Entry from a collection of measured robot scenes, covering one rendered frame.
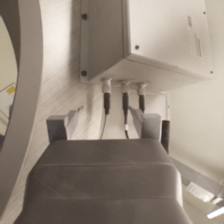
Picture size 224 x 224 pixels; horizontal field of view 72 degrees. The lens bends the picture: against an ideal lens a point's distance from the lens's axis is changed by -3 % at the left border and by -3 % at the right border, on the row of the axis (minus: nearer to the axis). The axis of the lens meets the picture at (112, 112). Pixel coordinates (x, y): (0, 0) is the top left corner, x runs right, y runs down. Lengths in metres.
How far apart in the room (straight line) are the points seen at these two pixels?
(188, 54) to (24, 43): 0.22
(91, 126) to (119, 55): 0.13
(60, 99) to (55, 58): 0.06
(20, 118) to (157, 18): 0.21
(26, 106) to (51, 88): 0.07
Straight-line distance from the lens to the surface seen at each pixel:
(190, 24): 0.31
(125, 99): 0.27
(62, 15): 0.32
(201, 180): 5.21
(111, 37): 0.23
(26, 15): 0.25
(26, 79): 0.21
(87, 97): 0.28
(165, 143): 0.35
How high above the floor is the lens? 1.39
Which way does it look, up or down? 27 degrees up
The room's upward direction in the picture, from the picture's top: 44 degrees clockwise
